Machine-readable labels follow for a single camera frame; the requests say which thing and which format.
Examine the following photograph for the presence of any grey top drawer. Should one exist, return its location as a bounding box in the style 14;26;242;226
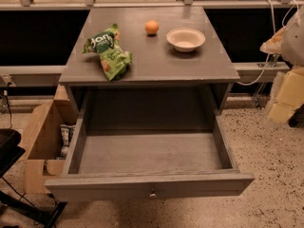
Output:
46;87;254;201

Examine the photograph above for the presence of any orange fruit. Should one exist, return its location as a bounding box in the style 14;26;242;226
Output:
144;20;159;35

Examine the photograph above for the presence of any packet inside cardboard box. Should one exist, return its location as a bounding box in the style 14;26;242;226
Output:
59;124;75;159

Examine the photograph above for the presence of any cardboard box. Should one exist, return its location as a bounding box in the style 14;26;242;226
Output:
22;85;77;194

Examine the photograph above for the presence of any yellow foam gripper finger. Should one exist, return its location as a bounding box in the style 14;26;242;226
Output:
259;27;304;127

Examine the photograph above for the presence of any grey wooden drawer cabinet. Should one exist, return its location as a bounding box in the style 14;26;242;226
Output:
58;6;241;119

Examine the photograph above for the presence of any black stand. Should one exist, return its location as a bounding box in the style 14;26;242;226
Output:
0;128;67;228

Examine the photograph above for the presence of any green snack bag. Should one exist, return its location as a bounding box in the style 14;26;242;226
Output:
83;24;132;81

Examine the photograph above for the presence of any white cable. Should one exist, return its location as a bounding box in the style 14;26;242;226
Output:
236;0;300;87

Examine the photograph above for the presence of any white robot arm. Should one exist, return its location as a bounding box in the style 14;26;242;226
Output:
260;6;304;127

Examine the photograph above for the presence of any white bowl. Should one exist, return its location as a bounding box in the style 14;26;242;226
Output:
166;28;205;52

